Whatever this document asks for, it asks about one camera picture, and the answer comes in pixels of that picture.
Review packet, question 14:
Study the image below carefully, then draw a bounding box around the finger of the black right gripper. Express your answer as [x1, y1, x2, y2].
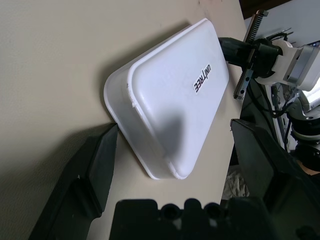
[218, 36, 251, 53]
[223, 51, 251, 69]

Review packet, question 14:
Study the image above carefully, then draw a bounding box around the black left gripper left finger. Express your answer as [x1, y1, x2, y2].
[23, 123, 119, 240]

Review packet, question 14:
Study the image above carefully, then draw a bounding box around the white plastic pencil case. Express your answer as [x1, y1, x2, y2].
[102, 17, 230, 181]

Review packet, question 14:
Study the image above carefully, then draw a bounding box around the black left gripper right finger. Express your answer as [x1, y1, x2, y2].
[229, 118, 320, 240]

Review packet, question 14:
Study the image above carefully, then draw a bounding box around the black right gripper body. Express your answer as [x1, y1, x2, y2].
[233, 9, 281, 100]

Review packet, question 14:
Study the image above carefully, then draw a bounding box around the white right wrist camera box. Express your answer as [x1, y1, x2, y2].
[254, 39, 320, 93]

